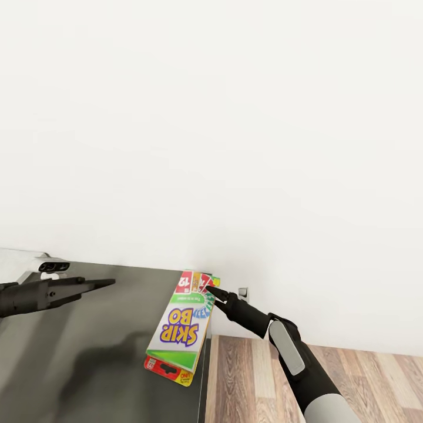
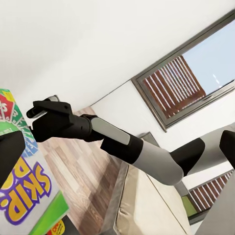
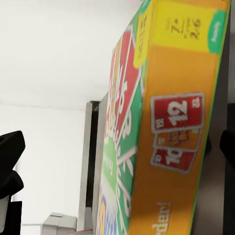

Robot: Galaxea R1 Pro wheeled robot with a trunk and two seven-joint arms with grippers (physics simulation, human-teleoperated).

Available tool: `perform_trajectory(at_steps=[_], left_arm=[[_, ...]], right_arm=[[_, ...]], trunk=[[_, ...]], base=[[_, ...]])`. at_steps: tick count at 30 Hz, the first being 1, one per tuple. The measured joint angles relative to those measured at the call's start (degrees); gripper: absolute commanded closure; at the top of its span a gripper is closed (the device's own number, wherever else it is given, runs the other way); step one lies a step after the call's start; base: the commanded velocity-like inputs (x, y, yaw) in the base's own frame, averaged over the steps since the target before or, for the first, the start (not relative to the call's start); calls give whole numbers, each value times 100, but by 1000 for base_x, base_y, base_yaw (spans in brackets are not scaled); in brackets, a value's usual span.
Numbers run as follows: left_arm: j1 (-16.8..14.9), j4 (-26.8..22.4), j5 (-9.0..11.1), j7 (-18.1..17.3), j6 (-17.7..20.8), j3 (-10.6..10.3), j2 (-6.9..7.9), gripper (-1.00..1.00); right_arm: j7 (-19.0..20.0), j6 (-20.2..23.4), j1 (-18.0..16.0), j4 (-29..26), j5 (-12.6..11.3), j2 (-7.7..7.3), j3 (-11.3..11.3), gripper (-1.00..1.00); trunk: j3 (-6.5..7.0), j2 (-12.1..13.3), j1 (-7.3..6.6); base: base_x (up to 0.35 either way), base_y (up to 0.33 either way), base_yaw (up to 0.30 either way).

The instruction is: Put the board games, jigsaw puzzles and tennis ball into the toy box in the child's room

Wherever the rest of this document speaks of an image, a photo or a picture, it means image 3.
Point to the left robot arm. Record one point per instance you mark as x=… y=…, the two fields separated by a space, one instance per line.
x=10 y=211

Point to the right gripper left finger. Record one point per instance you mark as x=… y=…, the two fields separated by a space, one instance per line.
x=12 y=145

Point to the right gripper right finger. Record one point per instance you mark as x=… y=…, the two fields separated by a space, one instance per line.
x=227 y=146

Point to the board game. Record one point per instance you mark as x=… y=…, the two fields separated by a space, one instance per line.
x=163 y=77

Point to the desk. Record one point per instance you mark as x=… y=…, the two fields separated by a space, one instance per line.
x=214 y=212

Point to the toy box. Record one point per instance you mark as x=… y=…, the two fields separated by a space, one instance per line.
x=59 y=224

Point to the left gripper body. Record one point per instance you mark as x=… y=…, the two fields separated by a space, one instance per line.
x=4 y=187

